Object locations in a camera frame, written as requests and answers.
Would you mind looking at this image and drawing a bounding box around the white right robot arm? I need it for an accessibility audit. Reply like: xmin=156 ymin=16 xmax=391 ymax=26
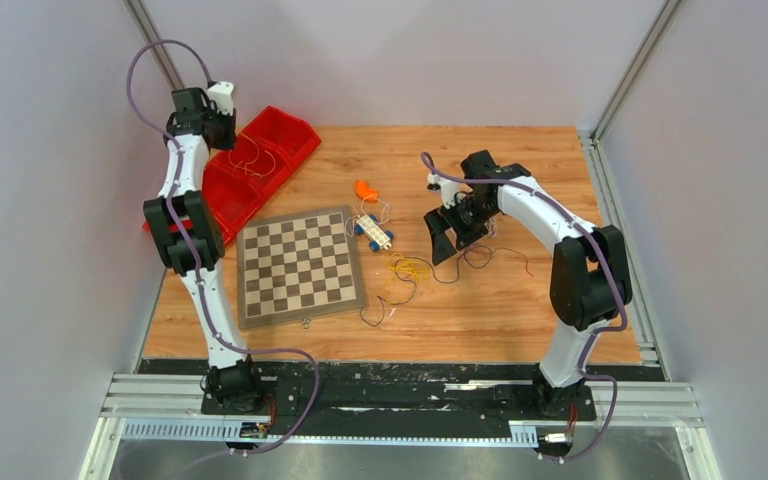
xmin=420 ymin=150 xmax=633 ymax=418

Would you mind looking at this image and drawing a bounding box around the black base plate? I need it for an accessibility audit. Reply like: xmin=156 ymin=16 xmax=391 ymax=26
xmin=138 ymin=360 xmax=667 ymax=440

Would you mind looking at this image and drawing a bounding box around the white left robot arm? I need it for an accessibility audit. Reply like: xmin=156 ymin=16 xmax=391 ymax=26
xmin=143 ymin=81 xmax=266 ymax=414

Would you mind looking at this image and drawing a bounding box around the orange pipe elbow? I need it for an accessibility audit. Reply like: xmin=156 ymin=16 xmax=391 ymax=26
xmin=354 ymin=180 xmax=379 ymax=204

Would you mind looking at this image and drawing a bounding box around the white wire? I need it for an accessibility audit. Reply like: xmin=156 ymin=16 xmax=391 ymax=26
xmin=344 ymin=200 xmax=393 ymax=240

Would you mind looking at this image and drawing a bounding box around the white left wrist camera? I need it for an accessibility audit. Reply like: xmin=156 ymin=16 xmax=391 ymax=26
xmin=206 ymin=81 xmax=235 ymax=116

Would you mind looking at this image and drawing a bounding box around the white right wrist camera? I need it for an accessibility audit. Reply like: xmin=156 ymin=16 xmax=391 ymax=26
xmin=427 ymin=173 xmax=467 ymax=209

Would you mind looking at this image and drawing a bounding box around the aluminium frame rail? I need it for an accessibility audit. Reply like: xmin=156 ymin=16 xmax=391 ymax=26
xmin=80 ymin=373 xmax=720 ymax=479

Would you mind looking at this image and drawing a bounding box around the red plastic bin tray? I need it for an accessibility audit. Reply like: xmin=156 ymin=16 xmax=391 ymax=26
xmin=143 ymin=106 xmax=321 ymax=254

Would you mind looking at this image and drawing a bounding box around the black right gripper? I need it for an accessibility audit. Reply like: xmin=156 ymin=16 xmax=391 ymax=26
xmin=425 ymin=196 xmax=498 ymax=266

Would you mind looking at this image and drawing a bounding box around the wooden chessboard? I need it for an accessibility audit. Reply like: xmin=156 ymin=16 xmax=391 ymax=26
xmin=236 ymin=205 xmax=367 ymax=330

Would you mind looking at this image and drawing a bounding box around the white blue toy car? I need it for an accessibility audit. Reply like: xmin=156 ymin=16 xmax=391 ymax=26
xmin=353 ymin=214 xmax=394 ymax=252

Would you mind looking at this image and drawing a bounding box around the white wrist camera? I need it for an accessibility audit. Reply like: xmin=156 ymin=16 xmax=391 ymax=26
xmin=427 ymin=173 xmax=467 ymax=209
xmin=206 ymin=81 xmax=235 ymax=116

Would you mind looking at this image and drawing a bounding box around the yellow wire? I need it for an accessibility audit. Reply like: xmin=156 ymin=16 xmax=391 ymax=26
xmin=224 ymin=132 xmax=279 ymax=179

